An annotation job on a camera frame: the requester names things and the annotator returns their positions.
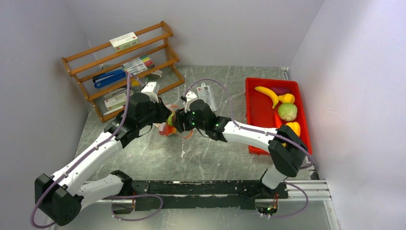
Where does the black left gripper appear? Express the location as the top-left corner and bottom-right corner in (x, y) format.
(137, 96), (171, 129)

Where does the clear zip bag orange zipper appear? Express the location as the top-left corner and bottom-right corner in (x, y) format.
(153, 104), (193, 138)

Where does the green cabbage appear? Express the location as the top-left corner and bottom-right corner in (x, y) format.
(277, 103), (298, 122)
(167, 113), (176, 127)

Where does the red apple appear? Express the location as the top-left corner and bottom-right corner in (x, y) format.
(158, 124), (177, 136)

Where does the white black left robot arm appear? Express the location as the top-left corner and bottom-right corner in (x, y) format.
(31, 93), (172, 228)

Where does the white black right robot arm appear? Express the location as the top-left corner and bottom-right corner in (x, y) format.
(170, 99), (308, 198)

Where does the ruler set clear package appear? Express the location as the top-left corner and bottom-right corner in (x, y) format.
(197, 83), (218, 111)

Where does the green white staples box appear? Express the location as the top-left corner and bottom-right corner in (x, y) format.
(104, 92), (127, 111)

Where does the black white stapler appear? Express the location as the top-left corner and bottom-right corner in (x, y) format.
(103, 86), (127, 99)

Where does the yellow grey eraser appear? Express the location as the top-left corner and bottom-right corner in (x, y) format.
(131, 81), (140, 87)

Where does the marker pen set pack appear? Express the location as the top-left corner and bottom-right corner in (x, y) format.
(122, 55), (155, 76)

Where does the wooden three-tier shelf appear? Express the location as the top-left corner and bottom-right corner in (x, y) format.
(61, 21), (185, 123)

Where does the blue hole punch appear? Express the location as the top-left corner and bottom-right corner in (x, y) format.
(92, 69), (126, 89)

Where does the yellow banana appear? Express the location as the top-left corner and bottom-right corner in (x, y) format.
(254, 86), (279, 109)

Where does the white box on top shelf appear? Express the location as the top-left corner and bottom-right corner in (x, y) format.
(110, 32), (139, 52)

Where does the orange carrot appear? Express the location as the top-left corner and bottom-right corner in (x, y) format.
(274, 112), (282, 128)

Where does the purple eggplant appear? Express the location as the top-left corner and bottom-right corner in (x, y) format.
(271, 87), (291, 95)

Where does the yellow squash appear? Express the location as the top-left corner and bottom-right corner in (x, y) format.
(278, 93), (295, 104)

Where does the yellow bell pepper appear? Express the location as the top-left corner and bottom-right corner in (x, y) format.
(285, 122), (301, 137)

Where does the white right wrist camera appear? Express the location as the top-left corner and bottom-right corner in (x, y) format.
(184, 91), (198, 112)

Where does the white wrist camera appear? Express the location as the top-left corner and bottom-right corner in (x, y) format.
(184, 91), (198, 112)
(141, 82), (160, 103)

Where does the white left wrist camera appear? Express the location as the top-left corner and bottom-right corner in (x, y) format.
(141, 82), (160, 103)

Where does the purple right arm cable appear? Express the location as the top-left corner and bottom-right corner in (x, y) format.
(183, 79), (315, 219)

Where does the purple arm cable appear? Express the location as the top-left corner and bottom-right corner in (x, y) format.
(30, 72), (164, 229)
(183, 79), (315, 219)

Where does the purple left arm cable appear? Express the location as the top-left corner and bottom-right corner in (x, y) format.
(30, 72), (164, 229)

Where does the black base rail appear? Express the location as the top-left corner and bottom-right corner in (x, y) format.
(112, 180), (288, 214)

